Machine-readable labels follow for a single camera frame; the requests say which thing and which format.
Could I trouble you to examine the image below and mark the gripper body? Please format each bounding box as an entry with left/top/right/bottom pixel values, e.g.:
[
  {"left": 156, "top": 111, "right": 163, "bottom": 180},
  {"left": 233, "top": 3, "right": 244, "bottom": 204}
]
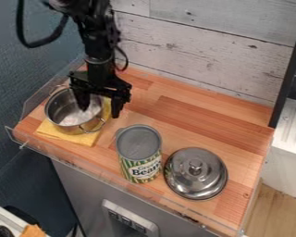
[{"left": 68, "top": 56, "right": 133, "bottom": 99}]

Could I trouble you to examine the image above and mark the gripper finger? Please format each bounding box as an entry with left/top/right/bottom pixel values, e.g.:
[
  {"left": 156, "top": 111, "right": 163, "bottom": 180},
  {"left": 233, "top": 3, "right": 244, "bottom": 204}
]
[
  {"left": 108, "top": 93, "right": 132, "bottom": 119},
  {"left": 72, "top": 88, "right": 94, "bottom": 113}
]

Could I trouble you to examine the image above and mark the silver pot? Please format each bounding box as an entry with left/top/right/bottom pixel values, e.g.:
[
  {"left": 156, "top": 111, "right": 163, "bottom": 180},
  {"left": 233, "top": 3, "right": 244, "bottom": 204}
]
[{"left": 43, "top": 87, "right": 111, "bottom": 136}]

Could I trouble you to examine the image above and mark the yellow cloth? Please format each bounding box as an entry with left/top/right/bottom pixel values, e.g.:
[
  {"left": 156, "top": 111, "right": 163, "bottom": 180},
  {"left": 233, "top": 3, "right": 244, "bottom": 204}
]
[{"left": 34, "top": 95, "right": 114, "bottom": 148}]

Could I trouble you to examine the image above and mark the green striped can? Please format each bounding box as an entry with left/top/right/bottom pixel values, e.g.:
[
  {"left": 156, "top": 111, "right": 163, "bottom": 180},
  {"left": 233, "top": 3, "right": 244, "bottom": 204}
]
[{"left": 114, "top": 124, "right": 165, "bottom": 185}]

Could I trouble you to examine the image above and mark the silver lid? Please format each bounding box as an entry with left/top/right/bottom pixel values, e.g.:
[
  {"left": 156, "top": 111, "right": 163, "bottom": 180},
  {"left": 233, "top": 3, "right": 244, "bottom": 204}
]
[{"left": 163, "top": 146, "right": 230, "bottom": 201}]

